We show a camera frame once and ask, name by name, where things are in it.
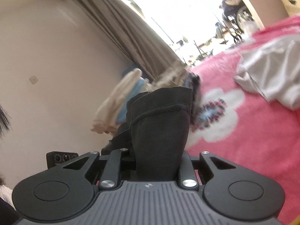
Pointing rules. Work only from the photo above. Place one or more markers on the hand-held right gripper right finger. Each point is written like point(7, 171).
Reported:
point(186, 168)

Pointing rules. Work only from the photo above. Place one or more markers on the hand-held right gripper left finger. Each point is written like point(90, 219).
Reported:
point(116, 161)

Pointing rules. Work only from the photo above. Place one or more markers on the black pants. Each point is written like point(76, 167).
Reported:
point(159, 133)

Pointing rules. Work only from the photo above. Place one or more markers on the stack of cream folded clothes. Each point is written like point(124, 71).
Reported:
point(114, 103)

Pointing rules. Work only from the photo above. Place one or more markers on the pink floral blanket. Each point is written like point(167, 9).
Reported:
point(257, 145)

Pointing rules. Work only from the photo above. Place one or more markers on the light grey garment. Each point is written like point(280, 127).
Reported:
point(269, 70)

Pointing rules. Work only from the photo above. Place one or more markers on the beige curtain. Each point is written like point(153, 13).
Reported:
point(117, 23)

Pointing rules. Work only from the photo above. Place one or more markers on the wheelchair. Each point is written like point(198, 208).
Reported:
point(232, 7)

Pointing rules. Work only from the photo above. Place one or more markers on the cream nightstand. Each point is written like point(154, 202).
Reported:
point(290, 3)

